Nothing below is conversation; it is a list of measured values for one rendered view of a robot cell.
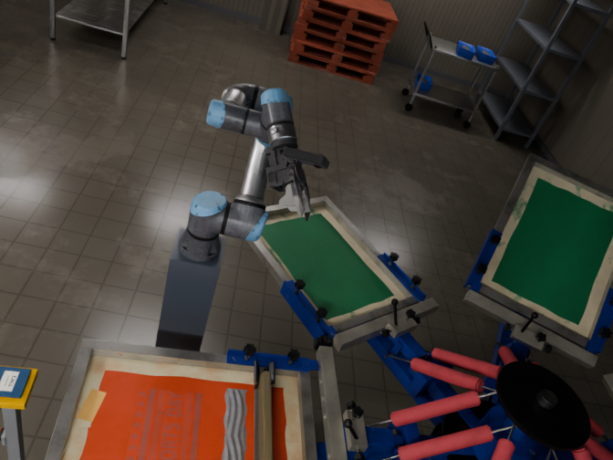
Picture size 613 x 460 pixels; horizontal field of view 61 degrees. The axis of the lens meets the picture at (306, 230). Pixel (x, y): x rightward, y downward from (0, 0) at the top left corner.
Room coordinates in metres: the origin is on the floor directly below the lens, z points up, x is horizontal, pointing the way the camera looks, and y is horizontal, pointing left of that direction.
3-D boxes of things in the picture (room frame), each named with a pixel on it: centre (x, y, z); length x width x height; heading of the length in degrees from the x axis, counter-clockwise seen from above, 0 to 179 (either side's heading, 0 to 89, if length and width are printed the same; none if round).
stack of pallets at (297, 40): (7.17, 0.50, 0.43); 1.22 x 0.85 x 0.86; 102
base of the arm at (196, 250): (1.42, 0.35, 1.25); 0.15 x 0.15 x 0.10
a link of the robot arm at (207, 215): (1.42, 0.34, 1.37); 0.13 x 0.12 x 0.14; 101
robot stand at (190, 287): (1.42, 0.35, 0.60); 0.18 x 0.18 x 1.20; 12
